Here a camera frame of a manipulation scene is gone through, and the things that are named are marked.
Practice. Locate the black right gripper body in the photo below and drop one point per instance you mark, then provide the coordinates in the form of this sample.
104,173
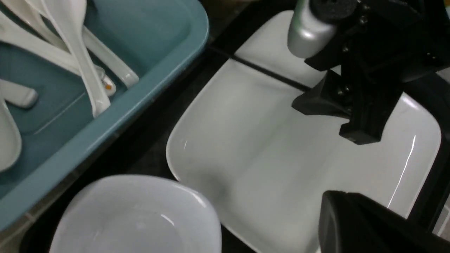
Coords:
405,38

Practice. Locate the large white square plate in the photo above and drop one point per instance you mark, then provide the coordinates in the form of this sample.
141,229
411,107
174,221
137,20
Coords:
265,165

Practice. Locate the black serving tray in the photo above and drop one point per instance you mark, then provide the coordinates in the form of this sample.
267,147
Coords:
141,149

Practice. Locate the teal plastic bin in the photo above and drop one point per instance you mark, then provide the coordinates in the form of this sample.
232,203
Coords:
157,39

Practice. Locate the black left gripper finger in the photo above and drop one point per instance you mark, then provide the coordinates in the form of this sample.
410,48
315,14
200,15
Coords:
354,223

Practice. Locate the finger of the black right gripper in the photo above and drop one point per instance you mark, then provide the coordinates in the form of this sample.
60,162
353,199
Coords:
330,97
373,101

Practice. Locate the plain black chopstick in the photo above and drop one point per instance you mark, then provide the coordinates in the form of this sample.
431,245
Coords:
287,81

